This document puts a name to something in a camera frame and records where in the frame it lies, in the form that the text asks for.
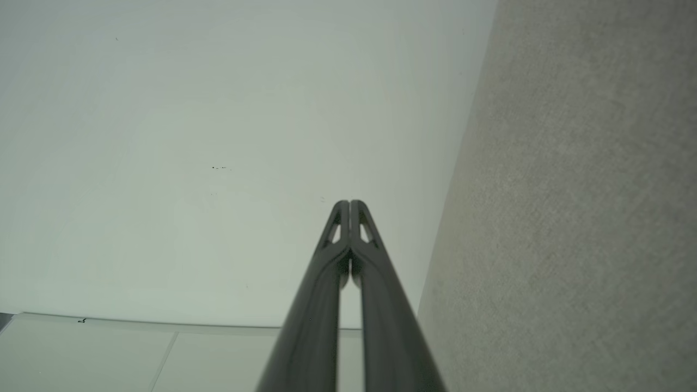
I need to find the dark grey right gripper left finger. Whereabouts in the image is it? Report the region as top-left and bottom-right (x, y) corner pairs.
(256, 200), (351, 392)

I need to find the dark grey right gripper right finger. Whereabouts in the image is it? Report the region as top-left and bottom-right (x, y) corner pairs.
(350, 200), (448, 392)

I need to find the grey fabric sofa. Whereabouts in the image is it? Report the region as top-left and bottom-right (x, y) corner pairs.
(417, 0), (697, 392)

